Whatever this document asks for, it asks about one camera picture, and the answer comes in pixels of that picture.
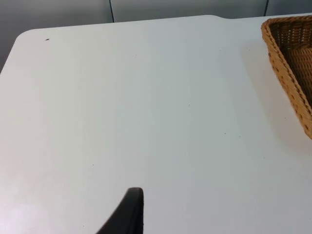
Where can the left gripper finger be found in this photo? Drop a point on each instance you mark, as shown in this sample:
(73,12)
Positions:
(131,214)

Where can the brown wicker basket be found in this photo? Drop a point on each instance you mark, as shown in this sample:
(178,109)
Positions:
(292,48)

